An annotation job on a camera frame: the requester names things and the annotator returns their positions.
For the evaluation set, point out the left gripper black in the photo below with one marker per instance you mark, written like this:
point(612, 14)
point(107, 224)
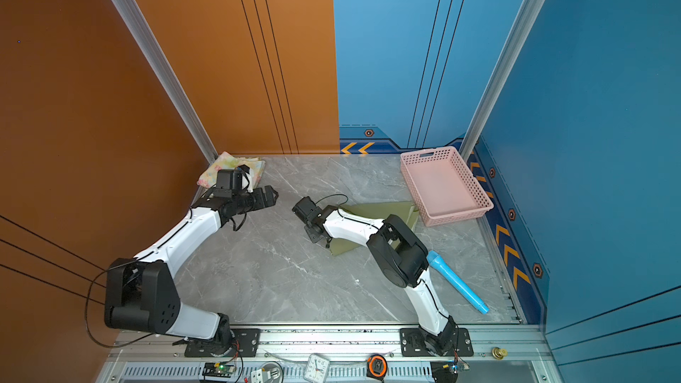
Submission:
point(262, 203)

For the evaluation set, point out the green circuit board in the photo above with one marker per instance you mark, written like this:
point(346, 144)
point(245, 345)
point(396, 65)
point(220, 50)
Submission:
point(219, 372)

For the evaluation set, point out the white power plug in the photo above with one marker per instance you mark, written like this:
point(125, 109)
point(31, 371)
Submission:
point(271, 372)

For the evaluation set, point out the orange black tape measure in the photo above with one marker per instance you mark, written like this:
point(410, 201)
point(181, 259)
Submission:
point(376, 367)

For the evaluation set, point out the black board with wires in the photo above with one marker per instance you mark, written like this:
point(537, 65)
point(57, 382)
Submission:
point(447, 371)

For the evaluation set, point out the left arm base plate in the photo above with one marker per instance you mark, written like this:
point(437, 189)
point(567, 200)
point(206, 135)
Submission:
point(243, 342)

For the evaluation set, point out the brass round knob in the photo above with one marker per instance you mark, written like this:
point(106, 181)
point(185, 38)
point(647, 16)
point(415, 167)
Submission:
point(499, 353)

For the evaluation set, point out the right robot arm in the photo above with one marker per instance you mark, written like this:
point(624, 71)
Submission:
point(401, 257)

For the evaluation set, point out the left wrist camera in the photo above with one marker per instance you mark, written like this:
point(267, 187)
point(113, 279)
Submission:
point(246, 179)

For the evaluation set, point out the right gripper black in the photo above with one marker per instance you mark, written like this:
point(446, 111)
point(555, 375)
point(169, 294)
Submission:
point(312, 237)

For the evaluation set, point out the light blue plastic tube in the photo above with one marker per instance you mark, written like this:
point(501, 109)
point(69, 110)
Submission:
point(438, 263)

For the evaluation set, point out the olive green skirt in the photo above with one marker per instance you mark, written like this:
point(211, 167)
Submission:
point(406, 210)

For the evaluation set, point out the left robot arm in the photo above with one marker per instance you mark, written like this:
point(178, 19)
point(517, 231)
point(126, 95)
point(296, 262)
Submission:
point(141, 293)

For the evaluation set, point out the pastel floral skirt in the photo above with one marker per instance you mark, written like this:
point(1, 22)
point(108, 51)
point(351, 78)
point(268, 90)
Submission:
point(226, 161)

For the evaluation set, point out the white square clock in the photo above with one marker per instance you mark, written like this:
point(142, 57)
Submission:
point(316, 369)

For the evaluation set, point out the pink plastic basket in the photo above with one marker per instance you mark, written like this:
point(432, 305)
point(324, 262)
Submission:
point(443, 187)

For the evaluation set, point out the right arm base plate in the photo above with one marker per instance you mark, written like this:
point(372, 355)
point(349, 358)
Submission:
point(415, 342)

